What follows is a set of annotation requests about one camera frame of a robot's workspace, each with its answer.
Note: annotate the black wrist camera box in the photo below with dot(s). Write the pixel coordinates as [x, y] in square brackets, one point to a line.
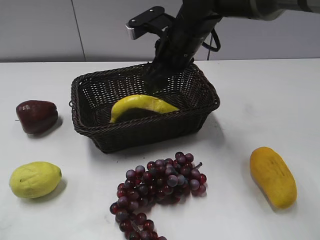
[153, 21]

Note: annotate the red purple grape bunch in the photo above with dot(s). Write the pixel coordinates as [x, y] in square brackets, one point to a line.
[163, 181]

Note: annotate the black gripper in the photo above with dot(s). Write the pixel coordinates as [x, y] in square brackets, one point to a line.
[178, 46]

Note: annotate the orange yellow mango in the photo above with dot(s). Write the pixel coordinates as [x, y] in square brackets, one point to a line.
[273, 176]

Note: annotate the yellow banana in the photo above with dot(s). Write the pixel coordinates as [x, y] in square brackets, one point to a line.
[141, 102]

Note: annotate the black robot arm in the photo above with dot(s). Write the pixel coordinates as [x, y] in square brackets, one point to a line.
[265, 10]

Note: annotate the dark red wax apple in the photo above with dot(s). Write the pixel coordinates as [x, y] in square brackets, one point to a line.
[36, 116]

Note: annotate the dark woven plastic basket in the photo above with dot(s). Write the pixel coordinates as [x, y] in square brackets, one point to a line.
[94, 94]

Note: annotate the yellow green lemon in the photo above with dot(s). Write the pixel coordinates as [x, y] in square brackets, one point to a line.
[35, 179]

